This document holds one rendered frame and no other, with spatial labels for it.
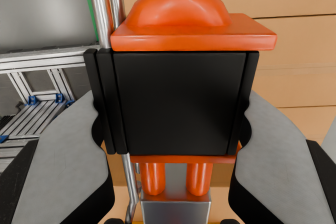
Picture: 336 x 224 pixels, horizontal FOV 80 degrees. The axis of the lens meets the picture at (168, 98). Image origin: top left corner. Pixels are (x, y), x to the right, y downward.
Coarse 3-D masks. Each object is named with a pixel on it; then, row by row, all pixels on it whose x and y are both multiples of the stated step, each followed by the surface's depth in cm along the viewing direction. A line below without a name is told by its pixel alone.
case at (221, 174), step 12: (240, 144) 49; (108, 156) 46; (120, 156) 46; (120, 168) 44; (216, 168) 43; (228, 168) 43; (120, 180) 41; (216, 180) 41; (228, 180) 41; (120, 192) 41; (216, 192) 41; (120, 204) 44; (216, 204) 43; (228, 204) 43; (108, 216) 46; (120, 216) 46; (216, 216) 45; (228, 216) 45
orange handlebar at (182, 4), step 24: (144, 0) 10; (168, 0) 9; (192, 0) 9; (216, 0) 10; (144, 24) 10; (168, 24) 10; (192, 24) 10; (216, 24) 10; (144, 168) 16; (192, 168) 16; (192, 192) 18
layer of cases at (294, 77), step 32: (128, 0) 69; (224, 0) 69; (256, 0) 69; (288, 0) 69; (320, 0) 69; (288, 32) 75; (320, 32) 75; (288, 64) 82; (320, 64) 81; (288, 96) 90; (320, 96) 90; (320, 128) 100
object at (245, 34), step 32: (128, 32) 9; (160, 32) 9; (192, 32) 9; (224, 32) 9; (256, 32) 9; (128, 64) 9; (160, 64) 9; (192, 64) 9; (224, 64) 9; (256, 64) 9; (128, 96) 10; (160, 96) 10; (192, 96) 10; (224, 96) 10; (128, 128) 12; (160, 128) 12; (192, 128) 12; (224, 128) 12; (160, 160) 13; (192, 160) 13; (224, 160) 13
